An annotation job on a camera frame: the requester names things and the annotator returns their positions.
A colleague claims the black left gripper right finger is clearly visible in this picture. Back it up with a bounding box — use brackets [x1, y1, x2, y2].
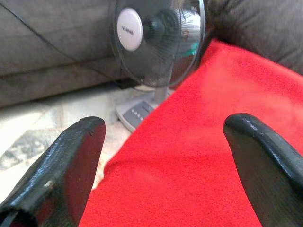
[223, 113, 303, 227]

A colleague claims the grey table fan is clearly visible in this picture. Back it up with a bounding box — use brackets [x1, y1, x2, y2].
[110, 0, 206, 133]

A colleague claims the black fan power cable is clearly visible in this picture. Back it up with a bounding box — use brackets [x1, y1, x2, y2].
[0, 0, 135, 90]

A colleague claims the dark grey fabric sofa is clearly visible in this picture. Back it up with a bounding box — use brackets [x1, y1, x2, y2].
[0, 0, 303, 108]

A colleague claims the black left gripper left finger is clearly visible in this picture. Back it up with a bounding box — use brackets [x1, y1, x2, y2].
[0, 116, 107, 227]

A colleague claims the red pillow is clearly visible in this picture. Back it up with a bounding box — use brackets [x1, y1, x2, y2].
[79, 39, 303, 227]

